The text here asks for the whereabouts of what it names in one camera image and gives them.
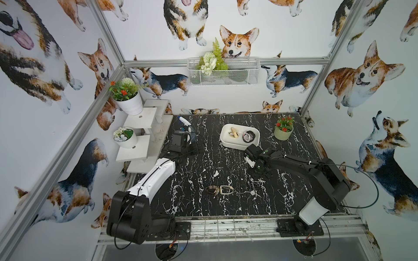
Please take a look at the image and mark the green fern white flowers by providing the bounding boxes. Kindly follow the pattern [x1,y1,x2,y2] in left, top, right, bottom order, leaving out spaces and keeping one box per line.
[197,38,229,76]

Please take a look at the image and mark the small white flower pot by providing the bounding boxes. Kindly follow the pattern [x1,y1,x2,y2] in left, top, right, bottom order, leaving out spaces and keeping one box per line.
[113,127,137,149]

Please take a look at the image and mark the green pot red flowers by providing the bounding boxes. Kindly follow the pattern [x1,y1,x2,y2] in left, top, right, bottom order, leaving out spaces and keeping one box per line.
[274,116,295,141]

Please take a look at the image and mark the white stepped shelf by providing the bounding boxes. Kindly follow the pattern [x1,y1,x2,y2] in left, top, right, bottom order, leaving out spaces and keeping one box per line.
[116,100,173,174]

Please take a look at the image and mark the large white flower pot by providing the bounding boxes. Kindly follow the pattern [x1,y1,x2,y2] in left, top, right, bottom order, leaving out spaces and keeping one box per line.
[109,77,143,115]

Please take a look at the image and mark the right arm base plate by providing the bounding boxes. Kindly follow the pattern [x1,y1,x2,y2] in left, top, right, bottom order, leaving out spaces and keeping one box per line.
[276,217,324,237]

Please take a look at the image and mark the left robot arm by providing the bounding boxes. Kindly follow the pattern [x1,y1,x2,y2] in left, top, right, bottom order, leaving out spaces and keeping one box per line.
[107,130,199,245]

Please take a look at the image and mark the white wire wall basket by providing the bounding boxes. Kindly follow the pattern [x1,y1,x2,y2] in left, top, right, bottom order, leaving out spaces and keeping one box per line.
[187,57,261,86]

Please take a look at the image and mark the white storage box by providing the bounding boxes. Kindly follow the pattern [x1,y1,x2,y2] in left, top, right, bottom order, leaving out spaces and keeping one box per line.
[220,124,260,151]

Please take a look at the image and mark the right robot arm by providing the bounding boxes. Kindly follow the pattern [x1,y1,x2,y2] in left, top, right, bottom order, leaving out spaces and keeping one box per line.
[244,145,352,234]

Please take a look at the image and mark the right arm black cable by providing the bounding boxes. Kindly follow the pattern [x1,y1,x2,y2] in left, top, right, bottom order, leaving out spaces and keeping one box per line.
[306,161,380,257]

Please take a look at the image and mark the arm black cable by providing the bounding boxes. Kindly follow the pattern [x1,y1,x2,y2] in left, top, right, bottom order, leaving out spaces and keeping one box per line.
[306,161,380,257]
[112,156,190,261]

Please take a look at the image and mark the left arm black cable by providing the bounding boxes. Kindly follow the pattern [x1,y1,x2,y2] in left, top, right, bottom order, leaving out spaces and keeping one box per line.
[112,156,190,261]

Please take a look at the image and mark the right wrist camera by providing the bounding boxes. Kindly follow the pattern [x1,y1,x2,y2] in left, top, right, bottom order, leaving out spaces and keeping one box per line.
[244,156,255,169]

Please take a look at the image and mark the clear blue spray bottle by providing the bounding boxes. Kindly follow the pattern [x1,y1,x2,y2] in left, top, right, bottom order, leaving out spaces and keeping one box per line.
[177,116,196,139]

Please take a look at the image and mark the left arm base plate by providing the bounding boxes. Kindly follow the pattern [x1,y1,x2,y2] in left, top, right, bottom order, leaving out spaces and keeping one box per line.
[146,221,192,241]

